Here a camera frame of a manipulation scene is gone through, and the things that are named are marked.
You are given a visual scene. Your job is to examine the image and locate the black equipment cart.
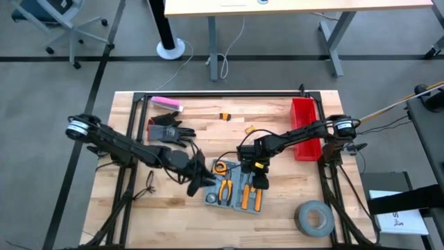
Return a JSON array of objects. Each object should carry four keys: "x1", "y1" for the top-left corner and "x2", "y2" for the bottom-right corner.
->
[{"x1": 359, "y1": 97, "x2": 444, "y2": 250}]

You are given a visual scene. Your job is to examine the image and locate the grey office chair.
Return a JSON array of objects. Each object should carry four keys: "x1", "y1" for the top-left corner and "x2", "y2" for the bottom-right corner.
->
[{"x1": 9, "y1": 0, "x2": 116, "y2": 70}]

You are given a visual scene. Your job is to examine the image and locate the grey duct tape roll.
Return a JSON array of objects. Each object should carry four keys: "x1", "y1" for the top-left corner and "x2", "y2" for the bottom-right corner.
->
[{"x1": 293, "y1": 199, "x2": 336, "y2": 238}]

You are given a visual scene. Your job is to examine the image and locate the red plastic bin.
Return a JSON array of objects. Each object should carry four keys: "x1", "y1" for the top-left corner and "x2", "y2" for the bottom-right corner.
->
[{"x1": 289, "y1": 97, "x2": 323, "y2": 163}]

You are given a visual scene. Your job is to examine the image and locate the thick white floor cable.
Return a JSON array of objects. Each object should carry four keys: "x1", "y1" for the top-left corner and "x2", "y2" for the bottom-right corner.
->
[{"x1": 204, "y1": 17, "x2": 246, "y2": 81}]

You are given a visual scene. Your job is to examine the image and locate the grey pillar with round base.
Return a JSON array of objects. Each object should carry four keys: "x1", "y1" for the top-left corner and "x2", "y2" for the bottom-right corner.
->
[{"x1": 145, "y1": 0, "x2": 187, "y2": 61}]

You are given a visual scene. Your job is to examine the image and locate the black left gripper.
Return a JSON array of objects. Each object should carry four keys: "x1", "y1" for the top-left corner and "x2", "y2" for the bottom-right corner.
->
[{"x1": 161, "y1": 149, "x2": 216, "y2": 185}]

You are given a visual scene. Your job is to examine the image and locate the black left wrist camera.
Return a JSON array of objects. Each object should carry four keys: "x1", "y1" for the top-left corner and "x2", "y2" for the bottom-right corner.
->
[{"x1": 186, "y1": 175, "x2": 205, "y2": 198}]

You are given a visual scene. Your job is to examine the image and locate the orange-handled screwdriver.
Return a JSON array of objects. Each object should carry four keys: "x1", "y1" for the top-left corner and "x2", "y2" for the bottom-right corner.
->
[{"x1": 254, "y1": 187, "x2": 264, "y2": 213}]

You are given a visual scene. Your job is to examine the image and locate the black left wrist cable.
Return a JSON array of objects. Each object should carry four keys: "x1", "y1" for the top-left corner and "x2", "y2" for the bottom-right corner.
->
[{"x1": 162, "y1": 142, "x2": 202, "y2": 184}]

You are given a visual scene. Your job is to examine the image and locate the orange-handled hammer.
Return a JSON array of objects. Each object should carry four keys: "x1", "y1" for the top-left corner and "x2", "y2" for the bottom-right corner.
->
[{"x1": 241, "y1": 172, "x2": 256, "y2": 211}]

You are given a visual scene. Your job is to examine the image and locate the wooden desk top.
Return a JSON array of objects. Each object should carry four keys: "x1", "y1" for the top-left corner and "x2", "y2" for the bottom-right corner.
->
[{"x1": 163, "y1": 0, "x2": 434, "y2": 18}]

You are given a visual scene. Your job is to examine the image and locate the pink box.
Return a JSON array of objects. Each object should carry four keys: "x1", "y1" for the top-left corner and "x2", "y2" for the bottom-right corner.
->
[{"x1": 150, "y1": 96, "x2": 184, "y2": 113}]

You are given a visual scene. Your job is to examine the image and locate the black power cable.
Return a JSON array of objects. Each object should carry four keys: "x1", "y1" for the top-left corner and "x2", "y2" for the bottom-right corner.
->
[{"x1": 338, "y1": 162, "x2": 381, "y2": 244}]

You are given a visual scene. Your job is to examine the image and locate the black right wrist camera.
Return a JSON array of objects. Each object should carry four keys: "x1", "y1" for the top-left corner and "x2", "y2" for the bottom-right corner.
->
[{"x1": 252, "y1": 172, "x2": 270, "y2": 190}]

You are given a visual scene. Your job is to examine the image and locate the grey plastic tool case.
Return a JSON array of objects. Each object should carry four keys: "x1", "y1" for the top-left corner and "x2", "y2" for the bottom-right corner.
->
[{"x1": 203, "y1": 158, "x2": 266, "y2": 215}]

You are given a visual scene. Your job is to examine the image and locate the yellow-handled pliers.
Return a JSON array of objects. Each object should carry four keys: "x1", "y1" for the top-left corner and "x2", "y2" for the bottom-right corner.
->
[{"x1": 217, "y1": 178, "x2": 234, "y2": 206}]

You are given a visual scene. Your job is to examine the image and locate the grey desk leg black foot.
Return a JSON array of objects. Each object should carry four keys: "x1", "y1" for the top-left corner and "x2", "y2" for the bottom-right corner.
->
[{"x1": 423, "y1": 0, "x2": 444, "y2": 60}]

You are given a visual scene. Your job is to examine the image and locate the black cable tie loop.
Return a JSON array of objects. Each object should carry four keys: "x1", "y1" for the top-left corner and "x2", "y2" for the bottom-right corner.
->
[{"x1": 131, "y1": 169, "x2": 156, "y2": 201}]

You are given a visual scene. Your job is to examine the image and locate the grey work glove black fingers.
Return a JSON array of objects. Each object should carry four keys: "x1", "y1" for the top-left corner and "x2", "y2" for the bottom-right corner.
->
[{"x1": 148, "y1": 124, "x2": 197, "y2": 149}]

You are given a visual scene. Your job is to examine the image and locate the orange tape measure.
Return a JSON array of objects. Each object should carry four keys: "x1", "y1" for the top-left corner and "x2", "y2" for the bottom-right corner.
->
[{"x1": 212, "y1": 160, "x2": 228, "y2": 176}]

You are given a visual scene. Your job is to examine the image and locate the yellow white pole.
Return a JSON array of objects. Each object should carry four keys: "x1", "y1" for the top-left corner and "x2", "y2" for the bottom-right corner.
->
[{"x1": 360, "y1": 80, "x2": 444, "y2": 122}]

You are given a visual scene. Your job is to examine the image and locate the thin white floor cable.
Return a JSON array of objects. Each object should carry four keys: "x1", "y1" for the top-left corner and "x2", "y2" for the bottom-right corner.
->
[{"x1": 155, "y1": 40, "x2": 195, "y2": 91}]

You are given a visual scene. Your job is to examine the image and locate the black round knob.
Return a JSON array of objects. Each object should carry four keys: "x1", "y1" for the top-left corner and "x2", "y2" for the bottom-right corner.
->
[{"x1": 413, "y1": 83, "x2": 444, "y2": 113}]

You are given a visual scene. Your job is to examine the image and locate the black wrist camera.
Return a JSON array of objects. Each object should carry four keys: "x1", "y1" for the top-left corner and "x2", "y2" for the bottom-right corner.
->
[
  {"x1": 186, "y1": 175, "x2": 205, "y2": 198},
  {"x1": 252, "y1": 172, "x2": 270, "y2": 190}
]

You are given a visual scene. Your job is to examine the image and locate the black cable clamp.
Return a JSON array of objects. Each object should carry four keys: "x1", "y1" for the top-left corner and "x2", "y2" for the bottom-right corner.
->
[
  {"x1": 345, "y1": 142, "x2": 369, "y2": 156},
  {"x1": 86, "y1": 144, "x2": 105, "y2": 157}
]

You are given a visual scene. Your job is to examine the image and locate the white paper sheet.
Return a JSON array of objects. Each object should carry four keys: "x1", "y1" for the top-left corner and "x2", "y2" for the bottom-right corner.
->
[{"x1": 368, "y1": 189, "x2": 430, "y2": 236}]

